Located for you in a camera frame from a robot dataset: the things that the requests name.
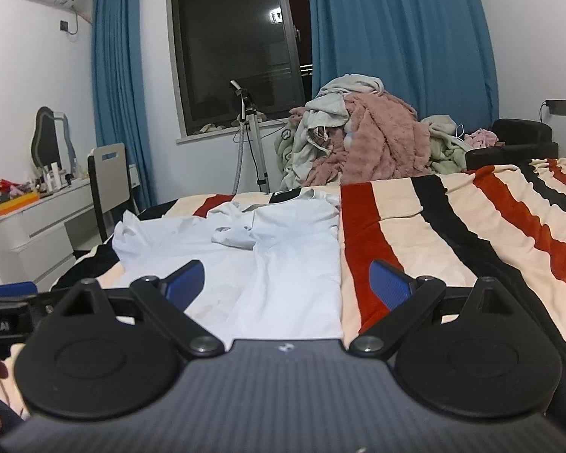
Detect white t-shirt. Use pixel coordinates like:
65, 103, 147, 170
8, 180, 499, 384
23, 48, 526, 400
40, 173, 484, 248
112, 189, 343, 346

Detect light green clothes pile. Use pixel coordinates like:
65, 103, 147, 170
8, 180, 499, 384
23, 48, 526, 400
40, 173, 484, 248
420, 116, 469, 175

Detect grey white clothes pile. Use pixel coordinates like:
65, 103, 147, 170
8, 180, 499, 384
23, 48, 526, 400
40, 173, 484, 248
274, 74, 384, 190

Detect white dresser with drawers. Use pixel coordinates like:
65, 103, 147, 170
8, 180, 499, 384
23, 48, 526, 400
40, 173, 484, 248
0, 179, 101, 291

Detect orange tray on dresser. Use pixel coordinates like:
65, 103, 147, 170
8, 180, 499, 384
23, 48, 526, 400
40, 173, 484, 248
0, 192, 40, 217

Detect white cosmetic bottles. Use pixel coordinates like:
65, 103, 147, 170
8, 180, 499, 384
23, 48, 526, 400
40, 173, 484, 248
42, 163, 75, 192

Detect striped red black cream blanket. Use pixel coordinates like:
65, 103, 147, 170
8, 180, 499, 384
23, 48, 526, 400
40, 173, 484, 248
0, 147, 566, 435

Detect wavy vanity mirror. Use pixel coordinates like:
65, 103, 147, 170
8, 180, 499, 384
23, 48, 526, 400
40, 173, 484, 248
30, 106, 78, 177

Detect black and white chair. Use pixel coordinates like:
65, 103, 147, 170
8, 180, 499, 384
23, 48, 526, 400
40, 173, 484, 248
86, 143, 137, 242

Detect pink fluffy blanket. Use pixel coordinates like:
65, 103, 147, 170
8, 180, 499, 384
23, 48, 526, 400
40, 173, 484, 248
300, 92, 431, 187

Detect small pink garment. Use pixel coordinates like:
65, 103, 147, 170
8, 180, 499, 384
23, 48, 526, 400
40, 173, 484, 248
464, 129, 499, 149

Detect silver tripod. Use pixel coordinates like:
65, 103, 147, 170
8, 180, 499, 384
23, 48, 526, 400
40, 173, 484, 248
230, 80, 271, 195

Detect black armchair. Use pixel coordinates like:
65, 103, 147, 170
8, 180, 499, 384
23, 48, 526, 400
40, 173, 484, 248
465, 119, 559, 171

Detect left blue curtain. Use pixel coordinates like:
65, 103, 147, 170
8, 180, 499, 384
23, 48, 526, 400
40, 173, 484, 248
92, 0, 155, 209

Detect blue curtain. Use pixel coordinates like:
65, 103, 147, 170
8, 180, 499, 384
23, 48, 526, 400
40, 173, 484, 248
309, 0, 499, 132
92, 0, 155, 209

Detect right blue curtain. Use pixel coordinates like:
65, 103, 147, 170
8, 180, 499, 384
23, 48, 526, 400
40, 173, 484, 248
309, 0, 499, 132

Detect dark window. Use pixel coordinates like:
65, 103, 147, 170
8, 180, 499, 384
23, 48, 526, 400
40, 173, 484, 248
171, 0, 312, 136

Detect black wall socket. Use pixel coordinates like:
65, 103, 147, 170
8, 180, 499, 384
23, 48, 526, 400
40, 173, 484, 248
545, 99, 566, 117

